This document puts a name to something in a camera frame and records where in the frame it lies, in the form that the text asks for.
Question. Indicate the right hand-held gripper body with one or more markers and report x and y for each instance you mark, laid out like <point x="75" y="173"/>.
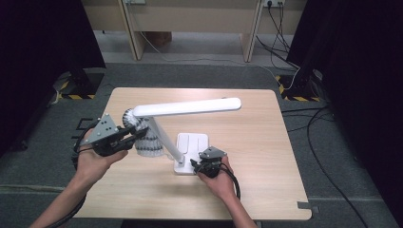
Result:
<point x="211" y="160"/>

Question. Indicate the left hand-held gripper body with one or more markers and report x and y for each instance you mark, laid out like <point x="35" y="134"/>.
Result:
<point x="103" y="131"/>

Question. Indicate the white cloth with dark stripes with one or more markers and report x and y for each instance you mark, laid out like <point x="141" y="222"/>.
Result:
<point x="149" y="147"/>

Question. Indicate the white desk lamp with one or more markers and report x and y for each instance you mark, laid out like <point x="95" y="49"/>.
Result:
<point x="190" y="107"/>

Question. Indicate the person's right hand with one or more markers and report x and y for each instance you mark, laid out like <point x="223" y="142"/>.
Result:
<point x="221" y="185"/>

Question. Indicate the person's left hand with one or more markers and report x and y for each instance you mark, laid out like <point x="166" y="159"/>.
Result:
<point x="92" y="166"/>

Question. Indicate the stand base with striped tape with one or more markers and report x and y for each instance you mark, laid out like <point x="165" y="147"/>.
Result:
<point x="297" y="88"/>
<point x="84" y="83"/>

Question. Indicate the black curtain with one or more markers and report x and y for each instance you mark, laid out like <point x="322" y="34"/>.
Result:
<point x="361" y="79"/>
<point x="38" y="63"/>

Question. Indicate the brown cardboard box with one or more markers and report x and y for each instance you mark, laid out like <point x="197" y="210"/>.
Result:
<point x="160" y="38"/>

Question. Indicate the grey tape piece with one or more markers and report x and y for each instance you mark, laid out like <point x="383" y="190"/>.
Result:
<point x="308" y="206"/>

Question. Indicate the white wall socket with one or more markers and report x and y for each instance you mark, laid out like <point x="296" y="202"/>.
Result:
<point x="274" y="2"/>
<point x="135" y="1"/>

